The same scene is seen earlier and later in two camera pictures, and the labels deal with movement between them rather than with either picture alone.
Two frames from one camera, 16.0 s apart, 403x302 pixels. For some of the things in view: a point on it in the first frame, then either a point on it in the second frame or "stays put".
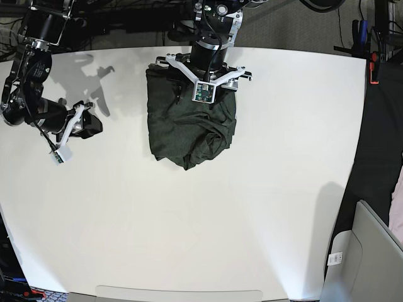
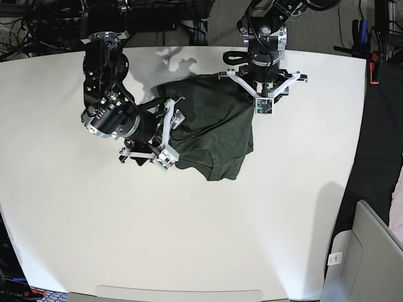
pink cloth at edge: (395, 213) stays put
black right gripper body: (206, 60) → (264, 76)
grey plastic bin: (365, 264) stays put
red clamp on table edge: (374, 58) stays put
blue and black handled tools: (360, 47) stays put
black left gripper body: (55, 118) → (148, 134)
